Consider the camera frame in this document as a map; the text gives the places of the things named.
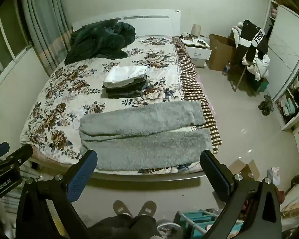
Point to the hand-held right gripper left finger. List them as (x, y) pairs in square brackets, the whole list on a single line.
[(82, 176)]

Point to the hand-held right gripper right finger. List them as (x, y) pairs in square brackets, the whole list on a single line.
[(218, 176)]

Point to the grey fluffy blanket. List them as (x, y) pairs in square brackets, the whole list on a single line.
[(144, 139)]

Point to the flat cardboard piece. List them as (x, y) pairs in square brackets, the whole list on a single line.
[(249, 171)]

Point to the teal storage rack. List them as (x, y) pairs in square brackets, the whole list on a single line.
[(196, 219)]

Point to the grey slipper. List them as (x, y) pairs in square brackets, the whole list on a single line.
[(122, 208), (147, 208)]

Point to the person's legs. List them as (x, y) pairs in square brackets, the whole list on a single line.
[(124, 226)]

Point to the floral bed sheet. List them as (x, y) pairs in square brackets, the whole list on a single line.
[(64, 99)]

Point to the wooden board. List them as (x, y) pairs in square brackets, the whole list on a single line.
[(294, 204)]

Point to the dark shoes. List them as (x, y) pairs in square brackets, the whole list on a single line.
[(265, 104)]

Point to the stack of dark folded clothes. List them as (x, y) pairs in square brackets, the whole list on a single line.
[(124, 92)]

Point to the brown checked blanket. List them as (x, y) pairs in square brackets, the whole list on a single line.
[(191, 84)]

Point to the green box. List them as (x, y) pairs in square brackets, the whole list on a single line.
[(260, 86)]

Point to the metal chair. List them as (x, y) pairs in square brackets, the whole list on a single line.
[(239, 78)]

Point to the window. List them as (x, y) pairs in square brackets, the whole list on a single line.
[(5, 42)]

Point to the white folded garment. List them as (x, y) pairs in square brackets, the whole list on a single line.
[(124, 76)]

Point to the white puffy jacket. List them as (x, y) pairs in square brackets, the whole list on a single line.
[(263, 67)]

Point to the white nightstand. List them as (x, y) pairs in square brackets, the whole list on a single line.
[(201, 53)]

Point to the brown cardboard box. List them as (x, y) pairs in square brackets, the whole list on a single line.
[(220, 52)]

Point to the grey curtain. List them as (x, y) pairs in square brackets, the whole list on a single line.
[(39, 29)]

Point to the black and white jacket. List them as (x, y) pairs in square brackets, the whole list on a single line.
[(254, 47)]

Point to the dark green jacket pile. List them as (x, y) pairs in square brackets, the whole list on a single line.
[(97, 42)]

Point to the white wardrobe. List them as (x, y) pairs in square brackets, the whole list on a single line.
[(286, 54)]

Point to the white headboard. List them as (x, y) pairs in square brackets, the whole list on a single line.
[(152, 22)]

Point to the bed frame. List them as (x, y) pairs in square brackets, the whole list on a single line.
[(139, 176)]

